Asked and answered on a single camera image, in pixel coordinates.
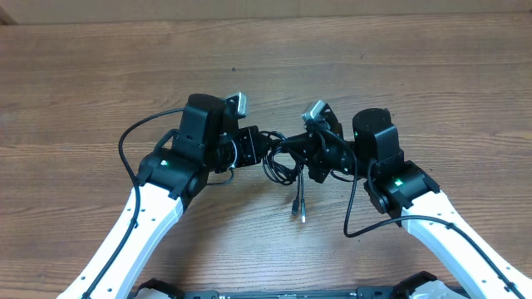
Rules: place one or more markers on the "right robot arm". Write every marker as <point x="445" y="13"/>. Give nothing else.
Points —
<point x="412" y="199"/>

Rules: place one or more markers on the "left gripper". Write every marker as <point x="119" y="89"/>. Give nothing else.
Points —
<point x="250" y="154"/>

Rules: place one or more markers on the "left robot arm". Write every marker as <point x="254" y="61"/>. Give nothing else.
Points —
<point x="208" y="140"/>

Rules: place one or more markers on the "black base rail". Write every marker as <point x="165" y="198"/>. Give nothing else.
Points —
<point x="421" y="285"/>

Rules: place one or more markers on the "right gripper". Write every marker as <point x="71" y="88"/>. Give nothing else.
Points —
<point x="314" y="159"/>

